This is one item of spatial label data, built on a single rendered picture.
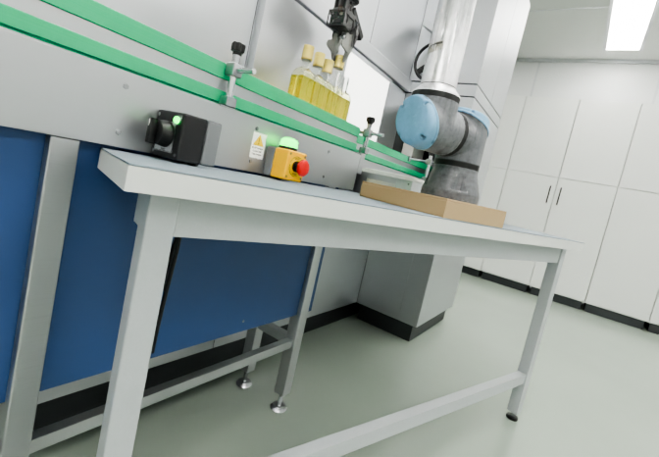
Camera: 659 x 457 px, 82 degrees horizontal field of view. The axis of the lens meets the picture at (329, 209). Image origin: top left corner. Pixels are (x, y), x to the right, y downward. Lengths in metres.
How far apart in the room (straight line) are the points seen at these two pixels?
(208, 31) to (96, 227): 0.66
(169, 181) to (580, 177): 4.49
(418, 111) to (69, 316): 0.80
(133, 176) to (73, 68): 0.24
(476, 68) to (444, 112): 1.25
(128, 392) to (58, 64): 0.48
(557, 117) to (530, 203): 0.97
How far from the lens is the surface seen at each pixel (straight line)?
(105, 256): 0.78
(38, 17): 0.71
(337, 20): 1.39
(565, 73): 5.50
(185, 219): 0.58
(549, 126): 4.86
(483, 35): 2.23
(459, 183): 1.02
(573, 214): 4.73
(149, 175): 0.51
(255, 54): 1.27
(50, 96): 0.68
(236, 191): 0.55
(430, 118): 0.90
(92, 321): 0.83
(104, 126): 0.71
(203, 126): 0.71
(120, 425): 0.69
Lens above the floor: 0.79
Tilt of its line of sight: 5 degrees down
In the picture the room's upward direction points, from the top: 13 degrees clockwise
